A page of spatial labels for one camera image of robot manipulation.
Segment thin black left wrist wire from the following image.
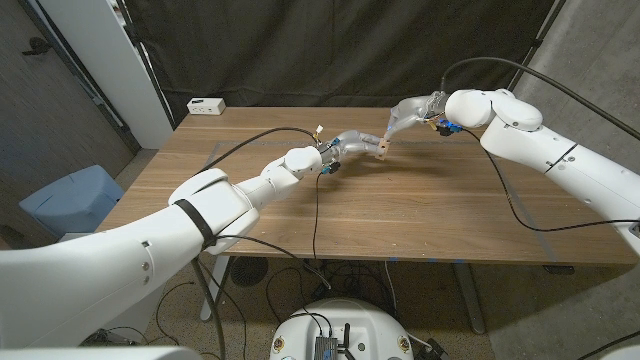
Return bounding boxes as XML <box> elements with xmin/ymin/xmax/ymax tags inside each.
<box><xmin>214</xmin><ymin>172</ymin><xmax>332</xmax><ymax>290</ymax></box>

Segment thin black wrist wire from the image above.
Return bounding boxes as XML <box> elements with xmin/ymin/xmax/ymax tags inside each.
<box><xmin>461</xmin><ymin>127</ymin><xmax>640</xmax><ymax>234</ymax></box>
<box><xmin>214</xmin><ymin>172</ymin><xmax>332</xmax><ymax>290</ymax></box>

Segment black floor cable tangle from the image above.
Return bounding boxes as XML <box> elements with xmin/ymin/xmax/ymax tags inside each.
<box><xmin>264</xmin><ymin>257</ymin><xmax>401</xmax><ymax>321</ymax></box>

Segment black backdrop curtain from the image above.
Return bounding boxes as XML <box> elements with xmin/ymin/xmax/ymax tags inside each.
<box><xmin>122</xmin><ymin>0</ymin><xmax>569</xmax><ymax>124</ymax></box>

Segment white power strip box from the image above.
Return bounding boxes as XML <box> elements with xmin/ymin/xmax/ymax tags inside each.
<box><xmin>186</xmin><ymin>97</ymin><xmax>227</xmax><ymax>117</ymax></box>

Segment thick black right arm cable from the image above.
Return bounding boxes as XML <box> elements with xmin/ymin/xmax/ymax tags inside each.
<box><xmin>439</xmin><ymin>55</ymin><xmax>640</xmax><ymax>141</ymax></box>

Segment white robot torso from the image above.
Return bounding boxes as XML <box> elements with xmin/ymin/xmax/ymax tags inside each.
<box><xmin>269</xmin><ymin>298</ymin><xmax>415</xmax><ymax>360</ymax></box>

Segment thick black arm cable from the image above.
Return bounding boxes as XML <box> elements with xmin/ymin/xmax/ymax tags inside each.
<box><xmin>439</xmin><ymin>55</ymin><xmax>640</xmax><ymax>141</ymax></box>
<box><xmin>189</xmin><ymin>126</ymin><xmax>319</xmax><ymax>360</ymax></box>

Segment thin black right wrist wire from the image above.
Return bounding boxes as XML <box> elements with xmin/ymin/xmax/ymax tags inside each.
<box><xmin>461</xmin><ymin>127</ymin><xmax>640</xmax><ymax>234</ymax></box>

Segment white cabinet panel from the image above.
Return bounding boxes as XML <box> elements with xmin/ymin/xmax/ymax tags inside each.
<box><xmin>37</xmin><ymin>0</ymin><xmax>175</xmax><ymax>150</ymax></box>

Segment white table leg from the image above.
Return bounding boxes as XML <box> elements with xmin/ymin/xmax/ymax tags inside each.
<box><xmin>199</xmin><ymin>255</ymin><xmax>232</xmax><ymax>323</ymax></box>

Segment black door handle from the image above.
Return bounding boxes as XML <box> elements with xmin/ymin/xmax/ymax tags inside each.
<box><xmin>21</xmin><ymin>37</ymin><xmax>53</xmax><ymax>56</ymax></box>

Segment grey table leg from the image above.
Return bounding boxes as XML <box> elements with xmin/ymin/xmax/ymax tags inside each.
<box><xmin>452</xmin><ymin>262</ymin><xmax>487</xmax><ymax>335</ymax></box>

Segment grey device on torso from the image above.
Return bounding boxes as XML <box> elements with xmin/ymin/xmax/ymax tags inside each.
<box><xmin>313</xmin><ymin>335</ymin><xmax>340</xmax><ymax>360</ymax></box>

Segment round black floor fan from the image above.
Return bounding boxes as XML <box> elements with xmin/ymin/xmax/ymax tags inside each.
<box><xmin>230</xmin><ymin>256</ymin><xmax>269</xmax><ymax>288</ymax></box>

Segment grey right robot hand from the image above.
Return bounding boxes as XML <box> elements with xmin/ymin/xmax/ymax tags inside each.
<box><xmin>382</xmin><ymin>91</ymin><xmax>449</xmax><ymax>143</ymax></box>

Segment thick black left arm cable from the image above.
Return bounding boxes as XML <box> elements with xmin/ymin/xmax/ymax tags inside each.
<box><xmin>189</xmin><ymin>126</ymin><xmax>319</xmax><ymax>360</ymax></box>

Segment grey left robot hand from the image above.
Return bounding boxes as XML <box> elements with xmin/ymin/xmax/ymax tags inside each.
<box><xmin>318</xmin><ymin>129</ymin><xmax>382</xmax><ymax>169</ymax></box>

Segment blue plastic bin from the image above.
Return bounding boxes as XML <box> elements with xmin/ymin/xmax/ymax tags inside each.
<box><xmin>18</xmin><ymin>164</ymin><xmax>125</xmax><ymax>240</ymax></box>

